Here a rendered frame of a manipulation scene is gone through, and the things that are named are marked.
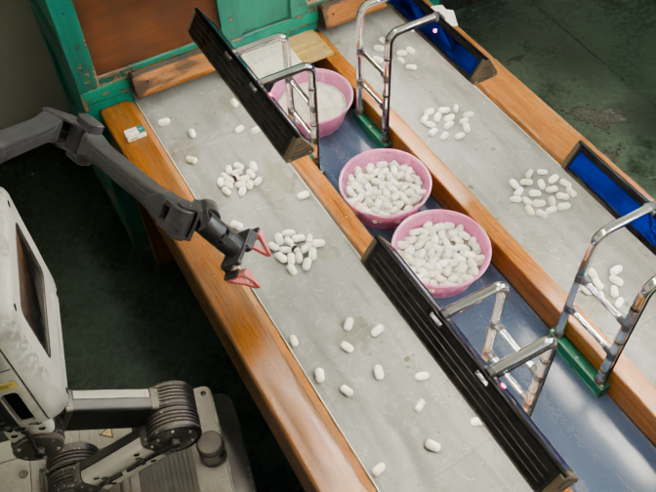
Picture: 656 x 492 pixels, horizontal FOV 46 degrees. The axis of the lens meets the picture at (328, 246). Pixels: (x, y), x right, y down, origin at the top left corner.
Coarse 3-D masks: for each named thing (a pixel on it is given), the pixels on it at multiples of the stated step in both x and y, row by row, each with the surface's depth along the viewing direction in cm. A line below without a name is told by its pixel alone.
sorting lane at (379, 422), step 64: (192, 128) 242; (192, 192) 225; (256, 192) 224; (256, 256) 210; (320, 256) 209; (320, 320) 196; (384, 320) 195; (320, 384) 185; (384, 384) 184; (448, 384) 184; (384, 448) 174; (448, 448) 174
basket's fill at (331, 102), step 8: (304, 88) 253; (320, 88) 254; (328, 88) 253; (336, 88) 253; (296, 96) 251; (320, 96) 251; (328, 96) 250; (336, 96) 251; (344, 96) 250; (280, 104) 249; (296, 104) 248; (304, 104) 248; (320, 104) 247; (328, 104) 248; (336, 104) 248; (344, 104) 248; (304, 112) 246; (320, 112) 246; (328, 112) 245; (336, 112) 245; (296, 120) 244; (304, 120) 244; (320, 120) 244
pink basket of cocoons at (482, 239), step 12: (420, 216) 214; (432, 216) 215; (444, 216) 215; (456, 216) 214; (396, 228) 210; (408, 228) 214; (468, 228) 213; (480, 228) 209; (396, 240) 210; (480, 240) 210; (432, 288) 200; (444, 288) 198; (456, 288) 200
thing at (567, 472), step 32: (384, 256) 163; (384, 288) 163; (416, 288) 156; (416, 320) 156; (448, 352) 150; (480, 384) 144; (480, 416) 144; (512, 416) 139; (512, 448) 139; (544, 448) 134; (544, 480) 134; (576, 480) 136
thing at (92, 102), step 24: (432, 0) 287; (288, 24) 260; (312, 24) 266; (48, 48) 277; (72, 96) 287; (96, 96) 241; (120, 96) 246; (96, 168) 317; (120, 192) 278; (120, 216) 303; (144, 240) 302
